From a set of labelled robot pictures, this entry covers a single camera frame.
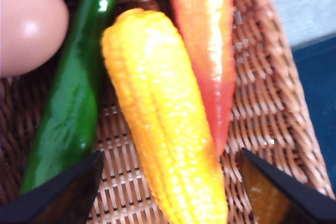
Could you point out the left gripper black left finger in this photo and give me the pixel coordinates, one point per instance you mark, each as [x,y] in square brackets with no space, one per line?
[57,203]

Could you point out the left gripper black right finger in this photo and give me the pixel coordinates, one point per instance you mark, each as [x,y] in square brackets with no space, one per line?
[296,203]

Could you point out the yellow toy corn cob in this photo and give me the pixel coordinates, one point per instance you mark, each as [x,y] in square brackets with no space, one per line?
[162,108]

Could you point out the brown wicker basket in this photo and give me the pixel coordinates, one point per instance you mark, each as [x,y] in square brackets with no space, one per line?
[262,103]

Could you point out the green toy chili pepper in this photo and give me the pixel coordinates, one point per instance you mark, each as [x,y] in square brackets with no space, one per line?
[71,98]

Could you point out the brown egg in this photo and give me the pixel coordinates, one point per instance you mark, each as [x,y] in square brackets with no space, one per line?
[29,30]

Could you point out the orange toy carrot green leaves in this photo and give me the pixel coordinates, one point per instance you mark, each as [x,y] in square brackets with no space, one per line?
[207,37]

